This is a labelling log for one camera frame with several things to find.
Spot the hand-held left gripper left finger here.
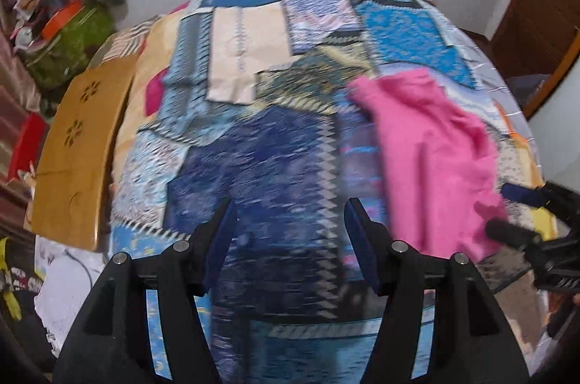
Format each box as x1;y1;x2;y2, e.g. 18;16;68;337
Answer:
53;197;239;384

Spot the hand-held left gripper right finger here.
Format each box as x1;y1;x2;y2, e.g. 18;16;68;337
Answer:
343;197;531;384

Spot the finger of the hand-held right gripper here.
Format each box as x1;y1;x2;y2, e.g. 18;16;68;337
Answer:
501;183;556;206
486;218;543;249

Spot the pink small garment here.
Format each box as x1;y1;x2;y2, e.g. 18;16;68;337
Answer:
347;68;510;260

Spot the dark cloth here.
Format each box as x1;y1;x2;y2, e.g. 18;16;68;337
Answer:
506;74;551;110

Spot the blue patchwork blanket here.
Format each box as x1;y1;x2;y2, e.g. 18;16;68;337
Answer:
109;0;560;384

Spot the wooden board with flower cutouts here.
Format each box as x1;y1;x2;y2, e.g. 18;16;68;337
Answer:
29;59;137;252

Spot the white printed sheet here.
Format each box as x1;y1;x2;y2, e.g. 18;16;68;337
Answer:
34;237;109;360

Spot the brown wooden door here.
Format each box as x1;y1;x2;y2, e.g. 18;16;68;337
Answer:
489;0;580;117

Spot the black patterned cloth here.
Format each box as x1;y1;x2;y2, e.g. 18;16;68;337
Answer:
0;248;46;321

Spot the red flat item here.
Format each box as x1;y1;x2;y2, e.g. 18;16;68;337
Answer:
7;112;48;183

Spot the yellow ribbon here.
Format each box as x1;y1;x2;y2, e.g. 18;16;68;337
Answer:
0;237;23;321

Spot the striped pillow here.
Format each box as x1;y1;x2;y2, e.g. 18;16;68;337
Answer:
102;19;155;59

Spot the green patterned bag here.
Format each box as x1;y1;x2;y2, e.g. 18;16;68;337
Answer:
25;1;116;95

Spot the brown striped cloth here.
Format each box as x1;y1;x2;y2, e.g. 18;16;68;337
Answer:
0;31;46;231

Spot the orange box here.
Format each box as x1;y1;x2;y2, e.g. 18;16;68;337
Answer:
41;1;83;41

